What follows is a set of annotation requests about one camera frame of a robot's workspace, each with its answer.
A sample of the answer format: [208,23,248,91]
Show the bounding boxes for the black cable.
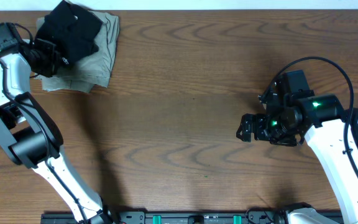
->
[0,23,88,224]
[261,56,358,215]

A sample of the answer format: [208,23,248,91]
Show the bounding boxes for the black polo shirt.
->
[36,1,102,63]

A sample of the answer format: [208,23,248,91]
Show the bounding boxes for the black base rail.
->
[40,203,344,224]

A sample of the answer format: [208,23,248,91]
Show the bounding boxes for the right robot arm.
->
[236,91,358,223]

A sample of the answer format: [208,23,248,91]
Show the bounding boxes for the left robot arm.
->
[0,37,119,223]

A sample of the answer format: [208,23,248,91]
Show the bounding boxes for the folded khaki trousers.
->
[37,11,120,93]

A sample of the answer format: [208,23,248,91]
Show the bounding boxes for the left black cable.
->
[0,23,88,224]

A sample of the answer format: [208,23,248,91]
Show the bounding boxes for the right black cable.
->
[261,56,358,215]

